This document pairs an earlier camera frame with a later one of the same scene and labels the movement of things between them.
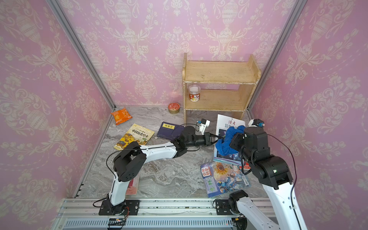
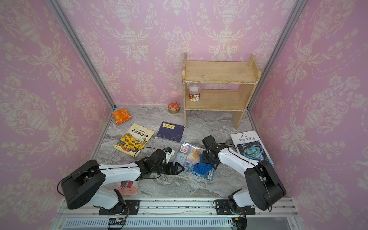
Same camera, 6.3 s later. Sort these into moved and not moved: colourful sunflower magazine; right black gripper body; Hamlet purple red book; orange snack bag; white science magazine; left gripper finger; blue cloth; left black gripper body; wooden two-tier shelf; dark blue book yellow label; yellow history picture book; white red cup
Moved: white science magazine; left black gripper body; right black gripper body; left gripper finger; blue cloth; colourful sunflower magazine
Not moved: yellow history picture book; orange snack bag; white red cup; Hamlet purple red book; wooden two-tier shelf; dark blue book yellow label
